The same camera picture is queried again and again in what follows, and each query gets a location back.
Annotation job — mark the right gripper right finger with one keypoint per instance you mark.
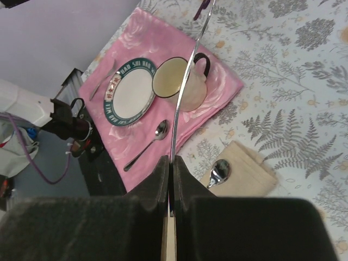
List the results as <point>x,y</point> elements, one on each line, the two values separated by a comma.
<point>244,228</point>

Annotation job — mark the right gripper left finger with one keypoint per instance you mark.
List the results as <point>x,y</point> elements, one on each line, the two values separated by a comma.
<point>128,227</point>

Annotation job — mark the beige linen napkin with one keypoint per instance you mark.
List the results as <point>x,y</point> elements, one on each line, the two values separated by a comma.
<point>249,176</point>

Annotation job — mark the silver fork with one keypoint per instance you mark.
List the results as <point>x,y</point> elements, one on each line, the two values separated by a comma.
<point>184,82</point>

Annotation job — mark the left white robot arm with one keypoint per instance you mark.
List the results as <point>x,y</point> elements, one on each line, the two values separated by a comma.
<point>51,115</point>

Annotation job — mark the white plate teal rim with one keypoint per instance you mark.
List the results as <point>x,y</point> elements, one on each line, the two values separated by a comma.
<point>129,93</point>

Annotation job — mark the floral tablecloth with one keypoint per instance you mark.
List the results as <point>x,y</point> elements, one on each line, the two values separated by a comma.
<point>293,108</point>

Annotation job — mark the purple plastic spoon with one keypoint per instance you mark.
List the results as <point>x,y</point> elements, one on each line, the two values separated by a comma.
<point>203,6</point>

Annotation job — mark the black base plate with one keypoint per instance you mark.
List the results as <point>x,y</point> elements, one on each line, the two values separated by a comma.
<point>100,174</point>

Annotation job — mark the aluminium frame rail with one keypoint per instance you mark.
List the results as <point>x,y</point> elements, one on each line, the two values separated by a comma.
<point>70,87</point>

